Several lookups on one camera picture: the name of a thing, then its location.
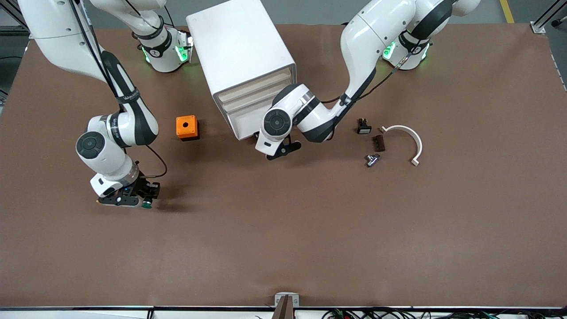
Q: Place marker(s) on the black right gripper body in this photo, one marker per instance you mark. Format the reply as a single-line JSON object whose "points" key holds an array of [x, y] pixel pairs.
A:
{"points": [[142, 186]]}

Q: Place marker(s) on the green push button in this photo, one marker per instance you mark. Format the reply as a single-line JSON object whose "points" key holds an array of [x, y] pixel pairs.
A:
{"points": [[147, 204]]}

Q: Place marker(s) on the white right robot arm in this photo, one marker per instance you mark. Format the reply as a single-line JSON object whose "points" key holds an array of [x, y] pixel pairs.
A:
{"points": [[106, 155]]}

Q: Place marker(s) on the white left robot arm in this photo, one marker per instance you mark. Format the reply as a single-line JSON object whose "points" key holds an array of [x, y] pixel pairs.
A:
{"points": [[376, 35]]}

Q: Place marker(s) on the brown table mat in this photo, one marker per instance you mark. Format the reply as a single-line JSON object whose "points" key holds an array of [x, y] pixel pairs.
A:
{"points": [[283, 230]]}

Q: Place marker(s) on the silver metal fitting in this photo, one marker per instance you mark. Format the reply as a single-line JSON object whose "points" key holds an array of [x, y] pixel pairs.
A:
{"points": [[371, 161]]}

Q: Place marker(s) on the brown terminal block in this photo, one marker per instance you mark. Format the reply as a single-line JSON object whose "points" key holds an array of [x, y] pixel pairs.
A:
{"points": [[381, 144]]}

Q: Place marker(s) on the white curved clamp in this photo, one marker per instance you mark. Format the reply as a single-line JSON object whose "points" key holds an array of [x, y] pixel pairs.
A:
{"points": [[416, 141]]}

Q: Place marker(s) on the yellow floor tape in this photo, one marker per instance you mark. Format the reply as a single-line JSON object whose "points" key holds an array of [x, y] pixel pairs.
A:
{"points": [[507, 11]]}

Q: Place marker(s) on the orange button enclosure box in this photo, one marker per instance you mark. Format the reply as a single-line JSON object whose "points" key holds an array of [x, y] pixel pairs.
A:
{"points": [[186, 126]]}

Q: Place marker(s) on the black white switch button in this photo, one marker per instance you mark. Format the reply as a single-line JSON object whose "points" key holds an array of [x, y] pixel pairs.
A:
{"points": [[364, 128]]}

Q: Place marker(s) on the white table edge rail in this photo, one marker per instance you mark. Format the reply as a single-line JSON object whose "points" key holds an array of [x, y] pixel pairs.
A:
{"points": [[66, 314]]}

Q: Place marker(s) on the grey metal bracket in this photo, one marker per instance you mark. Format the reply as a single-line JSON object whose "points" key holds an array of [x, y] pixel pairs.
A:
{"points": [[279, 300]]}

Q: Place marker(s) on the aluminium frame profile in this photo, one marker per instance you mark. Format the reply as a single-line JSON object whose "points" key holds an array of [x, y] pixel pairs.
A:
{"points": [[538, 27]]}

